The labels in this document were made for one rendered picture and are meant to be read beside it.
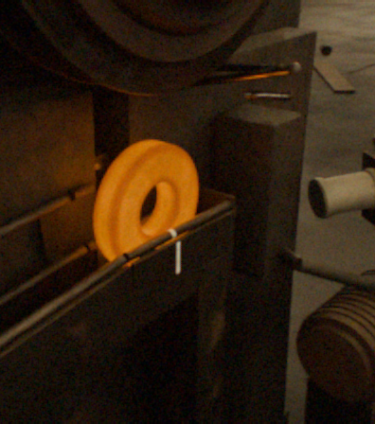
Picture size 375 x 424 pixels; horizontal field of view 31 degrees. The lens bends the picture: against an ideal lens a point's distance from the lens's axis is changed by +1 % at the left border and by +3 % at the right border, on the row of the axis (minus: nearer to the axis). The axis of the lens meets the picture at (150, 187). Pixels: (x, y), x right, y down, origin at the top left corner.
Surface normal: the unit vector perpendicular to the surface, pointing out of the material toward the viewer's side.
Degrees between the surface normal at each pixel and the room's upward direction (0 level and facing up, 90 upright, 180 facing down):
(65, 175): 90
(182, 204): 90
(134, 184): 90
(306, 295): 0
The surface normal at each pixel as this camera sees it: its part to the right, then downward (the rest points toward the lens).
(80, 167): 0.75, 0.25
